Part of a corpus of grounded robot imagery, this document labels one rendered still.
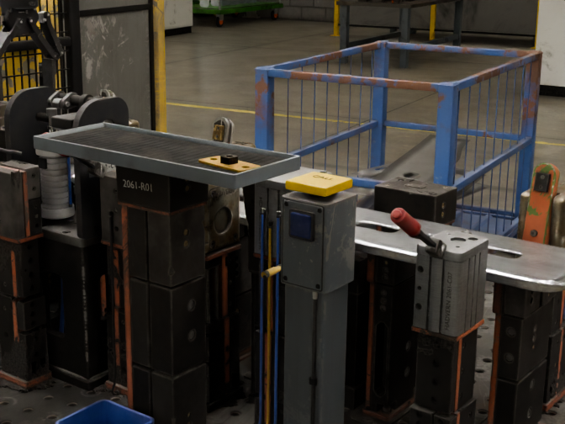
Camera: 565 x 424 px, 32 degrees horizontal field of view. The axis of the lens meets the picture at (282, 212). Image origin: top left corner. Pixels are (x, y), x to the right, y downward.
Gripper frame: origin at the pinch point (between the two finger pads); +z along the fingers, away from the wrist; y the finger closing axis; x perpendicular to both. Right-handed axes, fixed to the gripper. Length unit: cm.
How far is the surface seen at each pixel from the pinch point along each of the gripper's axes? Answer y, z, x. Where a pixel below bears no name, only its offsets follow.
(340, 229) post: -34, 2, -99
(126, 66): 247, 39, 221
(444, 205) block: 17, 12, -88
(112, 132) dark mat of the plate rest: -29, -3, -56
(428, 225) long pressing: 6, 13, -90
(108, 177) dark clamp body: -24, 6, -50
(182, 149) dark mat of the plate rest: -31, -3, -72
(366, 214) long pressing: 5, 13, -79
